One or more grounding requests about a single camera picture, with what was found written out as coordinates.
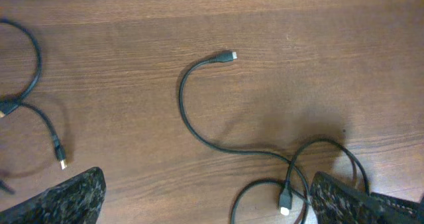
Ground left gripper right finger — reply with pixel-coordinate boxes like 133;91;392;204
311;172;423;224

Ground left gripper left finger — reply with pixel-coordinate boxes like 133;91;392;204
1;167;107;224

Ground black thin usb cable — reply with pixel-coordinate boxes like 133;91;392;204
178;50;311;224

